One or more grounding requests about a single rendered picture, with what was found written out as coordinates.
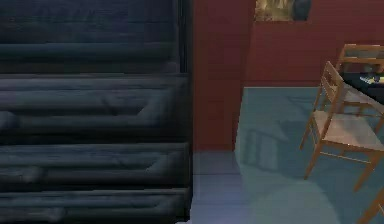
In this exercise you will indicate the dark blue chest of drawers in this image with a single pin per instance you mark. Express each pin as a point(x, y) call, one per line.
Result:
point(93, 110)

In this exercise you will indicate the wooden chair with grey seat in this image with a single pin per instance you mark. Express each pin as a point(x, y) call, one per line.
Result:
point(336, 130)
point(361, 56)

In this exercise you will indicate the black dining table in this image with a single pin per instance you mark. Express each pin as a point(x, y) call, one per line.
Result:
point(370, 87)

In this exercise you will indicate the small blue yellow object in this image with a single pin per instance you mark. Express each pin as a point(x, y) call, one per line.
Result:
point(370, 79)

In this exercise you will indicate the framed wall picture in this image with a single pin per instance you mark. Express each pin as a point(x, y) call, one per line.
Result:
point(281, 10)

